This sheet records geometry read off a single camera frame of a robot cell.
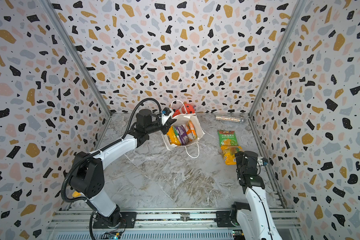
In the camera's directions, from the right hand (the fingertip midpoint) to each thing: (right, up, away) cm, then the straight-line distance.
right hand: (237, 152), depth 82 cm
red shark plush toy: (-28, +28, +34) cm, 52 cm away
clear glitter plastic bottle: (+5, +21, +33) cm, 39 cm away
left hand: (-34, +19, -1) cm, 39 cm away
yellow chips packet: (-3, -2, +10) cm, 10 cm away
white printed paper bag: (-37, +4, -4) cm, 37 cm away
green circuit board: (-63, -37, -12) cm, 74 cm away
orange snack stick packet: (-26, +11, +13) cm, 31 cm away
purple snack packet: (-30, +7, +15) cm, 35 cm away
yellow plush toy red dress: (-85, -21, -6) cm, 87 cm away
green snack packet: (0, +6, +23) cm, 24 cm away
